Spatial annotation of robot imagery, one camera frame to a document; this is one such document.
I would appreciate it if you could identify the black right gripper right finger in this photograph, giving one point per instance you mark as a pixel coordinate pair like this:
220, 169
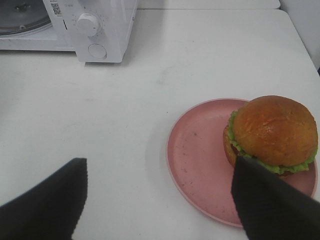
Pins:
269, 208

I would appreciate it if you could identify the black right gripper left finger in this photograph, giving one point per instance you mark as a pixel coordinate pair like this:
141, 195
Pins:
51, 209

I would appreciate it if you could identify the toy burger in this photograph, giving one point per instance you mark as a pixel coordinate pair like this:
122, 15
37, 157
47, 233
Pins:
276, 132

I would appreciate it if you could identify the round white door button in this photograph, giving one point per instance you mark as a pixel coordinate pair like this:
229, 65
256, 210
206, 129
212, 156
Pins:
97, 51

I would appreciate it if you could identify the white dial knob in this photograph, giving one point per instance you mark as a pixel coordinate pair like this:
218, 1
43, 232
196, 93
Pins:
88, 24

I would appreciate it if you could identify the white microwave oven body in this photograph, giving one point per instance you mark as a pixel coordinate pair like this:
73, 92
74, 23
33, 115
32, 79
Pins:
61, 34

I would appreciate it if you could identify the glass microwave turntable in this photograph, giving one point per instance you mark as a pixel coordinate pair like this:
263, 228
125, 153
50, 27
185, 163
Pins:
18, 16

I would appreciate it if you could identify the white warning label sticker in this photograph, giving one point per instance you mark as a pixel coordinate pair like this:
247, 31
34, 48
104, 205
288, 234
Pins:
56, 8

